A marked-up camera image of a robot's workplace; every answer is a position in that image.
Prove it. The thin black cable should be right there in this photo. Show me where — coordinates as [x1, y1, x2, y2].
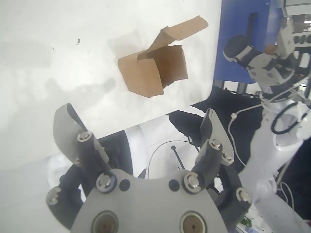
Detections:
[148, 141, 202, 179]

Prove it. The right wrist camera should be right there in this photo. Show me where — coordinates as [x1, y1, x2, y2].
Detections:
[223, 36, 264, 69]

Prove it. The thin white cable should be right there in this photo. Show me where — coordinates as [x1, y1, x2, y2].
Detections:
[227, 103, 264, 167]

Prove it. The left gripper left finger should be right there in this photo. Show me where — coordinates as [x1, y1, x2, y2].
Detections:
[46, 103, 117, 230]

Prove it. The small brown carton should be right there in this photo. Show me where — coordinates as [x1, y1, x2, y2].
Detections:
[118, 16, 209, 98]

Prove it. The robot body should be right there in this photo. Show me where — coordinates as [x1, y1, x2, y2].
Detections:
[47, 109, 243, 193]

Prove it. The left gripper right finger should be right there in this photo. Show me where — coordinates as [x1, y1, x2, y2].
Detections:
[183, 108, 253, 230]

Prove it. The blue partition panel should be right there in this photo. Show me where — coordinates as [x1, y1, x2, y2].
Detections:
[213, 0, 286, 84]

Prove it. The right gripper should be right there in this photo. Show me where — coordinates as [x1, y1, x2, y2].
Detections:
[247, 52, 300, 100]

